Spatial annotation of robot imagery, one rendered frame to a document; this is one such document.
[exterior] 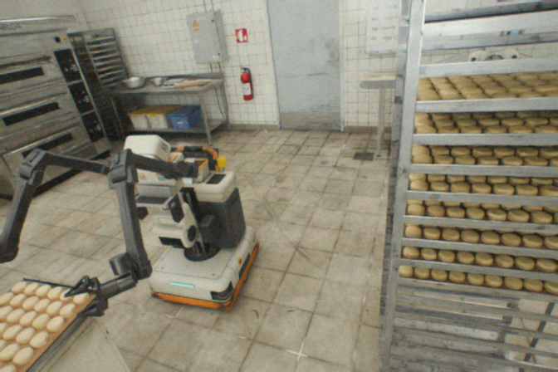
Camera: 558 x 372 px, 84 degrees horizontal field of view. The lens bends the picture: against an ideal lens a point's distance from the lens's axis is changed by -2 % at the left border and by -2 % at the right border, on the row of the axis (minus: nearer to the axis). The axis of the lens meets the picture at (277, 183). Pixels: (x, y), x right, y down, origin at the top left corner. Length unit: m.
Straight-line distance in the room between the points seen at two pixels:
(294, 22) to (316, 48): 0.47
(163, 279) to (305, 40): 3.70
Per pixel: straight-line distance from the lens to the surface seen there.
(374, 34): 4.65
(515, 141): 1.00
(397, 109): 1.35
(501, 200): 1.08
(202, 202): 2.19
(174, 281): 2.30
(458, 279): 1.30
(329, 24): 4.77
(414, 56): 0.86
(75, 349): 1.47
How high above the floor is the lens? 1.76
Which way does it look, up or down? 29 degrees down
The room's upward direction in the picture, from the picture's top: 7 degrees counter-clockwise
